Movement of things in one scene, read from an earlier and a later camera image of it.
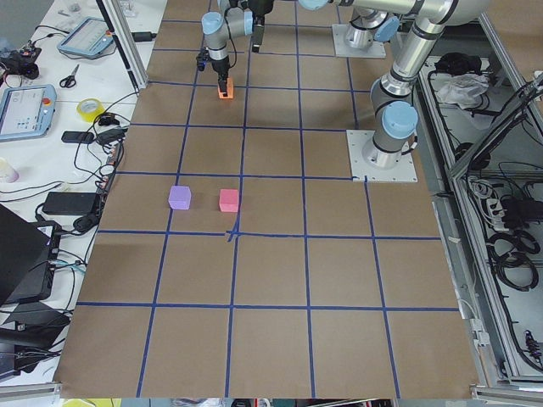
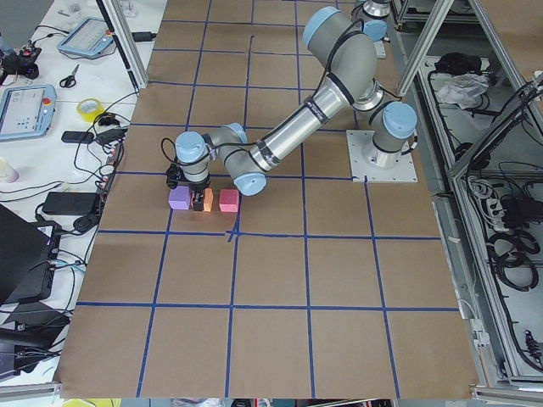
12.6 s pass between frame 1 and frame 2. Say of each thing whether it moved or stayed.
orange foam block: moved
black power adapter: stayed
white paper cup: stayed
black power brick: stayed
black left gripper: moved
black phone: stayed
